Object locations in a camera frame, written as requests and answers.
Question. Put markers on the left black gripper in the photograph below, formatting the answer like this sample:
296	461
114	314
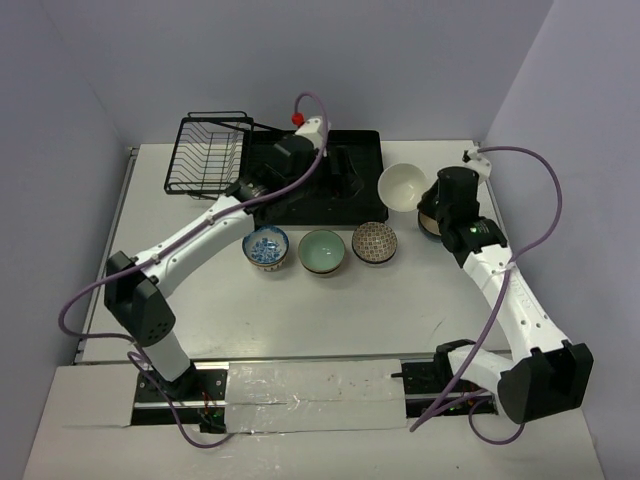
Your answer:
335	163

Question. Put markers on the red bowl white inside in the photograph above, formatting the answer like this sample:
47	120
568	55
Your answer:
401	186

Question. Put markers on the brown patterned white bowl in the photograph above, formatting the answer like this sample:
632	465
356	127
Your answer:
374	243

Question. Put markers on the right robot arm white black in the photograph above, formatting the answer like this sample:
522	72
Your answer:
546	373

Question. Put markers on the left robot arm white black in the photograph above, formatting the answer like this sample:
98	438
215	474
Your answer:
137	292

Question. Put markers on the black plastic drain tray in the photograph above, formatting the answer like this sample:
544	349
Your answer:
313	204

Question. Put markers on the celadon green bowl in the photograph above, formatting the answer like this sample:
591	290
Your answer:
321	251

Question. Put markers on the blue floral white bowl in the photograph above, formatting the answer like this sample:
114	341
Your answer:
266	248

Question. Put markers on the white taped cover sheet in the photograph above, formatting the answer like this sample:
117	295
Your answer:
288	397

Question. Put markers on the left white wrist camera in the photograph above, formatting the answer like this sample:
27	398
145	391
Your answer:
315	129

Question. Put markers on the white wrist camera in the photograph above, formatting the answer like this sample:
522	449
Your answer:
315	129
476	161

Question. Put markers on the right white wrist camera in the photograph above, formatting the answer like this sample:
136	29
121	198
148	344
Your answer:
476	161

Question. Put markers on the black wire dish rack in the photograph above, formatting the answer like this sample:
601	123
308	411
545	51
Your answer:
210	152

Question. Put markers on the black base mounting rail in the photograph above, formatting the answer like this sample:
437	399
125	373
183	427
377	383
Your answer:
205	403

